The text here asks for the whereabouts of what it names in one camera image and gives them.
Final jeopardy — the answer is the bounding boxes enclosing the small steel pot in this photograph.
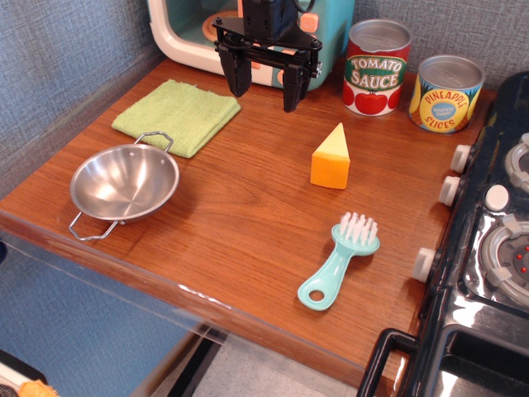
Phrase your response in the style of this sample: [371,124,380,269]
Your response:
[69,132,180,242]

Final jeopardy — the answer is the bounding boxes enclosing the teal dish brush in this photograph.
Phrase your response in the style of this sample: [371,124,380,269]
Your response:
[298,212,380,311]

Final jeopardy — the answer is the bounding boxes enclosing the tomato sauce can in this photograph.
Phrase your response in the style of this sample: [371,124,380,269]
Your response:
[342,19,412,117]

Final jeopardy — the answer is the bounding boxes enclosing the orange cheese wedge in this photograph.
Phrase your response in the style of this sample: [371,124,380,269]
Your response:
[310,122,350,189]

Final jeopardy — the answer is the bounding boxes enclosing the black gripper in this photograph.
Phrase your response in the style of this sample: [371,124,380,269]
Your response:
[212,1,322,112]

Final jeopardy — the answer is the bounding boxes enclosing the black toy stove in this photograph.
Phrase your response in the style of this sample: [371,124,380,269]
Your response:
[358,72,528,396]

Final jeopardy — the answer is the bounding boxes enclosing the white stove knob middle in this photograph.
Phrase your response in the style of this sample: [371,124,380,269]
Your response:
[438,176,460,207]

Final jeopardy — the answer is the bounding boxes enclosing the pineapple slices can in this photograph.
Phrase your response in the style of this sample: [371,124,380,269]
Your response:
[408,55,485,134]

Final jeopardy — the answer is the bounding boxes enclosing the white stove knob upper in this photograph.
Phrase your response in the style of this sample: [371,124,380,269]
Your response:
[450,145,472,175]

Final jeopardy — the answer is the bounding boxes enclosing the white stove knob lower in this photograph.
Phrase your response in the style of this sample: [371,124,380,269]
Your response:
[412,247,436,284]

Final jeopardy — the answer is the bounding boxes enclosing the teal toy microwave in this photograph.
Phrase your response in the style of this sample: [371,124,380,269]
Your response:
[146,0,356,93]

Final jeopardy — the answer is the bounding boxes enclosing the white stove knob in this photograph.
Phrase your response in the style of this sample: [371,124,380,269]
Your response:
[412,247,436,284]
[438,176,460,207]
[450,145,472,175]

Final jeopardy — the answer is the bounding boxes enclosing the orange object bottom corner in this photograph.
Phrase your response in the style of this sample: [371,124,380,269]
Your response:
[17,380,59,397]

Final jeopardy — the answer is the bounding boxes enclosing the green folded cloth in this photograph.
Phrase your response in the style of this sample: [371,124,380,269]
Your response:
[112,79,241,159]

